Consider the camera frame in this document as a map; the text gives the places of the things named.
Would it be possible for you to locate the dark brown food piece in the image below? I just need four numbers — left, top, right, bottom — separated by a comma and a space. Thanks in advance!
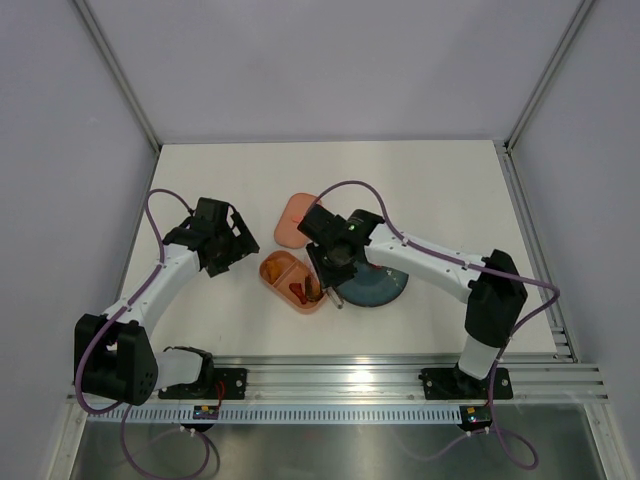
304, 275, 324, 303

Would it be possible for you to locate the pink lunch box base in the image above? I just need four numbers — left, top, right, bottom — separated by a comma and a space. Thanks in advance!
259, 250, 327, 315

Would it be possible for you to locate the orange fried food piece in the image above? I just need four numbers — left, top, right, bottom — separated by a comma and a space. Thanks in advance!
264, 259, 282, 284

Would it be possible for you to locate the red shrimp food piece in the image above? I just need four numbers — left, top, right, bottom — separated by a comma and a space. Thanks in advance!
289, 282, 309, 305

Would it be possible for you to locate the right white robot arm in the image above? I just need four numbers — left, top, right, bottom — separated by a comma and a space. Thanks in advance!
298, 205, 528, 399

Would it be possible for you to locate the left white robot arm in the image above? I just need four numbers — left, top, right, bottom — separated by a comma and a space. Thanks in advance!
74, 198, 259, 414

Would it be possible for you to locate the pink lunch box lid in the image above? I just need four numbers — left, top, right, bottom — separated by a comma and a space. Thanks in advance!
274, 193, 316, 249

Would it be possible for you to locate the blue ceramic plate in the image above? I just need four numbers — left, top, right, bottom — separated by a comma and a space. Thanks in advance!
337, 262, 409, 308

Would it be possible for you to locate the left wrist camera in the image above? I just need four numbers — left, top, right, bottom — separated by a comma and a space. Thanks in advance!
193, 197, 235, 226

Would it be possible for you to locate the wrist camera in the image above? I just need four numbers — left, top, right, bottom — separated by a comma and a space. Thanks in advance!
297, 204, 346, 249
193, 197, 235, 226

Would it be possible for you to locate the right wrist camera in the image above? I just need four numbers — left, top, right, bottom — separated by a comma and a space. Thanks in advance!
297, 204, 346, 249

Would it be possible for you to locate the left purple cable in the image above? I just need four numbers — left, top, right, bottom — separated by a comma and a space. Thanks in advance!
73, 188, 221, 476

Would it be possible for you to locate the aluminium mounting rail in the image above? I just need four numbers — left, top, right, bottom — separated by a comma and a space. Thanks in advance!
215, 355, 609, 404

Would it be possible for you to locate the right black base bracket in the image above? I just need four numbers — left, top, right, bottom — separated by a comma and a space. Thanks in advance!
418, 366, 514, 401

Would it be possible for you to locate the black base bracket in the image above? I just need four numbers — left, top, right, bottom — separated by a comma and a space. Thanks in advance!
158, 367, 248, 400
418, 366, 514, 401

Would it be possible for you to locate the left black base bracket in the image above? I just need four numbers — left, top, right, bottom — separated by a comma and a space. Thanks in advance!
158, 367, 248, 400

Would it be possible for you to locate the white slotted cable duct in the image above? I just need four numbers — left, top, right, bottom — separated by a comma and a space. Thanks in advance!
93, 403, 462, 425

